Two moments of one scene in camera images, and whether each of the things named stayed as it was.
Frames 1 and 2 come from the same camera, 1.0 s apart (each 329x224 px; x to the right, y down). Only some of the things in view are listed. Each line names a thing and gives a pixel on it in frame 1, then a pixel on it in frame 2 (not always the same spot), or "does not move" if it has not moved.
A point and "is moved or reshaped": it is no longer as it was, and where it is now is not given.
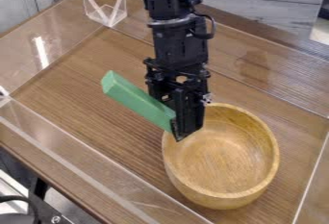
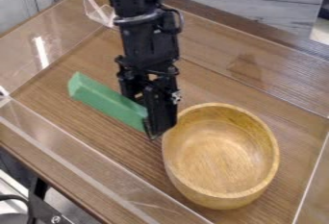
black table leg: [40, 188] does not move
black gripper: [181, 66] -> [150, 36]
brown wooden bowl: [220, 166] does not move
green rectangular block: [139, 100] is moved or reshaped
